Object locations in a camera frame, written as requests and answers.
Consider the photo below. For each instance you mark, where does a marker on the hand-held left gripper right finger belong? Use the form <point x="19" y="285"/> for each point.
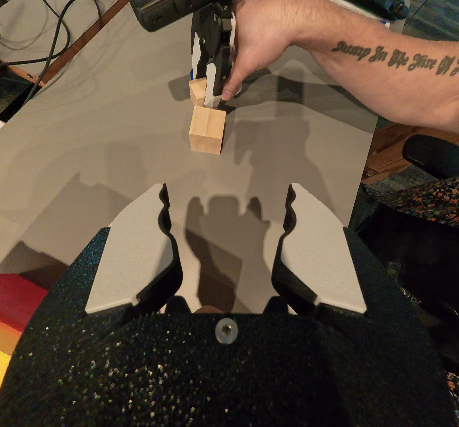
<point x="319" y="255"/>

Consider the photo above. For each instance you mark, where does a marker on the black chair armrest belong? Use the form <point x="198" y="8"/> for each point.
<point x="430" y="154"/>

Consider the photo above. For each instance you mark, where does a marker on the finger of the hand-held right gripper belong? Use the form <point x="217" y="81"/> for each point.
<point x="195" y="57"/>
<point x="218" y="86"/>

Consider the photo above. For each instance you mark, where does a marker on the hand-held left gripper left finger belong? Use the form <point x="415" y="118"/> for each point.
<point x="132" y="255"/>

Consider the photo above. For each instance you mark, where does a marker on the person's dark jeans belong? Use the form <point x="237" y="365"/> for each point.
<point x="365" y="204"/>

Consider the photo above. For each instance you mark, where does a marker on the person's right hand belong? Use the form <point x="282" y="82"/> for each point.
<point x="265" y="29"/>

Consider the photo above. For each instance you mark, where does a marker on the medium wooden cube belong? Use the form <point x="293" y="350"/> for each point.
<point x="197" y="91"/>

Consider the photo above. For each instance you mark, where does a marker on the large wooden cube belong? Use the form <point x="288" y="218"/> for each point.
<point x="206" y="129"/>

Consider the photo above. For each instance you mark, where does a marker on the red and yellow bin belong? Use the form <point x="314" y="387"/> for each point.
<point x="18" y="298"/>

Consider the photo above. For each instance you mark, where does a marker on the brown wooden furniture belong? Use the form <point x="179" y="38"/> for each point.
<point x="387" y="154"/>

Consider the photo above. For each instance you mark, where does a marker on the person's floral shirt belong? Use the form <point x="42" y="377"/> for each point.
<point x="430" y="201"/>

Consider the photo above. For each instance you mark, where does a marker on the person's right forearm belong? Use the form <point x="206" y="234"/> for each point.
<point x="376" y="64"/>

